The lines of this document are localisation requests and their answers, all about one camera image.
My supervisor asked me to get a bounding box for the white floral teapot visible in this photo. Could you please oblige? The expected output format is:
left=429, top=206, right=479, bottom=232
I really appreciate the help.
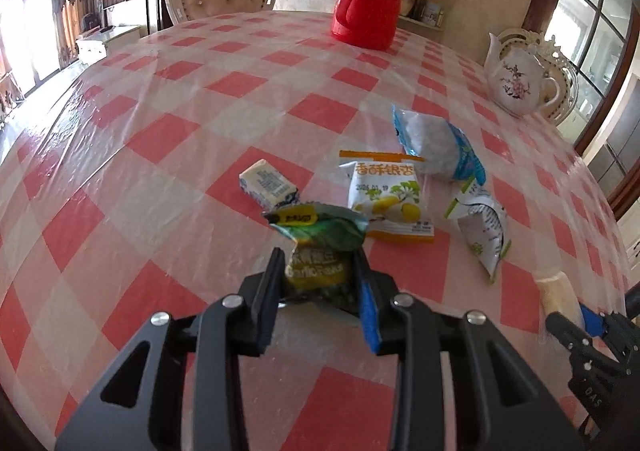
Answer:
left=484, top=31, right=561, bottom=118

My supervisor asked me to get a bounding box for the dark green snack packet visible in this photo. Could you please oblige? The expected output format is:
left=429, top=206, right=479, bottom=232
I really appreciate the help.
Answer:
left=262, top=202, right=370, bottom=314

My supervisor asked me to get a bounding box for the green white snack packet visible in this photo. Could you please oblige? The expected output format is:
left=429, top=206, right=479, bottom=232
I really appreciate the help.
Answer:
left=444, top=183, right=512, bottom=284

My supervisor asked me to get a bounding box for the blue white snack packet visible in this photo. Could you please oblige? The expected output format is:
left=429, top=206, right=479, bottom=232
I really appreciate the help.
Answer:
left=391, top=103, right=487, bottom=186

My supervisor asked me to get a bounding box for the brown patterned curtain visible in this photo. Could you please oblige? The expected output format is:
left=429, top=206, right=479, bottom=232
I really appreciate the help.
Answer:
left=52, top=0, right=101, bottom=69

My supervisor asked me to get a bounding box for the white yellow snack packet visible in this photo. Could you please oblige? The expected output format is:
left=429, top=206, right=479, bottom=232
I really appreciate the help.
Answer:
left=339, top=149, right=435, bottom=244

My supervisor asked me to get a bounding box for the glass pane door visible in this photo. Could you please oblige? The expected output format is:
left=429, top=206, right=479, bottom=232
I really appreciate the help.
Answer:
left=542, top=0, right=640, bottom=132

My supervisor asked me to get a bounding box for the white television cabinet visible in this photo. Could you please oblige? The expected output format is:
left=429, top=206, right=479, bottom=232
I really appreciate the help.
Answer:
left=75, top=23, right=143, bottom=64

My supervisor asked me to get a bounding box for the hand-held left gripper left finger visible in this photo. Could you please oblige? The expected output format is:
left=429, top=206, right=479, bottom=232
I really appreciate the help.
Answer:
left=55, top=247, right=286, bottom=451

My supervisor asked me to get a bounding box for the small white snack packet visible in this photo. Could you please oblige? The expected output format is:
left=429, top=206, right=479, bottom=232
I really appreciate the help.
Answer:
left=239, top=159, right=301, bottom=209

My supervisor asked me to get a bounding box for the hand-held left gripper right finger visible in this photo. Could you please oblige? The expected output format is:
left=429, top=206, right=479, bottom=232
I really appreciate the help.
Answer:
left=352, top=248, right=583, bottom=451

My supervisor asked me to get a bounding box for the cream bar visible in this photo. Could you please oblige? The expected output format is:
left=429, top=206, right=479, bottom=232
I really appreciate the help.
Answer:
left=534, top=270, right=586, bottom=327

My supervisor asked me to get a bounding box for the red checkered tablecloth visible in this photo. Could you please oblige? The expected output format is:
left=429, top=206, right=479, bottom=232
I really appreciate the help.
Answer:
left=0, top=10, right=633, bottom=451

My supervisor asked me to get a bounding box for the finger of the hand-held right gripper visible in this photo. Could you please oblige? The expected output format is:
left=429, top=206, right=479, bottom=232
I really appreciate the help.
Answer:
left=579, top=306, right=640, bottom=367
left=545, top=311, right=636, bottom=379

